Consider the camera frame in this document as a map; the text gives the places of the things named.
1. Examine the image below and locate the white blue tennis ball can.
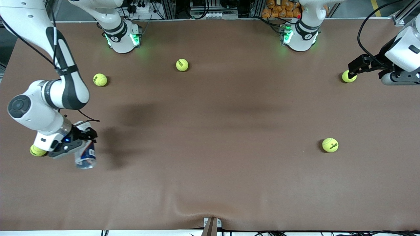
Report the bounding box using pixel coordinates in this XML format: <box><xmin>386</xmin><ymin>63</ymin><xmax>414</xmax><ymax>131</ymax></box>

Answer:
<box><xmin>75</xmin><ymin>121</ymin><xmax>96</xmax><ymax>170</ymax></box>

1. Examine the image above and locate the bag of orange items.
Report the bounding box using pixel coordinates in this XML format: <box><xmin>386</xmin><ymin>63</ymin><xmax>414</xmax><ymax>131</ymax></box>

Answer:
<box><xmin>262</xmin><ymin>0</ymin><xmax>302</xmax><ymax>18</ymax></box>

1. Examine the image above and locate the brown table mat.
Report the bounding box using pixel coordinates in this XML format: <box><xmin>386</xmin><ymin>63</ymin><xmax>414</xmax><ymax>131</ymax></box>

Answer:
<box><xmin>0</xmin><ymin>18</ymin><xmax>420</xmax><ymax>231</ymax></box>

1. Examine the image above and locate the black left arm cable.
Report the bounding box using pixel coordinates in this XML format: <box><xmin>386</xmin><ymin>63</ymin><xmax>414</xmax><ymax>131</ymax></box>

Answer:
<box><xmin>357</xmin><ymin>0</ymin><xmax>407</xmax><ymax>63</ymax></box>

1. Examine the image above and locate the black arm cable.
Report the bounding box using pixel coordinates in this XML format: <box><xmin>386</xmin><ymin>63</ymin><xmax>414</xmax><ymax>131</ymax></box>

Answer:
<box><xmin>357</xmin><ymin>0</ymin><xmax>407</xmax><ymax>63</ymax></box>
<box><xmin>0</xmin><ymin>0</ymin><xmax>100</xmax><ymax>123</ymax></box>

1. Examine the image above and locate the aluminium frame rail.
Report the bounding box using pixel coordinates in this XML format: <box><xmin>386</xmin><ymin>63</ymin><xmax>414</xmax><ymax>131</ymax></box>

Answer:
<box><xmin>392</xmin><ymin>0</ymin><xmax>420</xmax><ymax>27</ymax></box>

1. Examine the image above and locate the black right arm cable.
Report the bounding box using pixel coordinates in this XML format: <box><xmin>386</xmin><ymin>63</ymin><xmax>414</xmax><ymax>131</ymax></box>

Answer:
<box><xmin>0</xmin><ymin>0</ymin><xmax>100</xmax><ymax>123</ymax></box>

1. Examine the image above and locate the grey metal camera bracket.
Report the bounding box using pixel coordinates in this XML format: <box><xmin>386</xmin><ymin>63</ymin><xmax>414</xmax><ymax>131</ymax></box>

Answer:
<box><xmin>203</xmin><ymin>217</ymin><xmax>222</xmax><ymax>236</ymax></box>

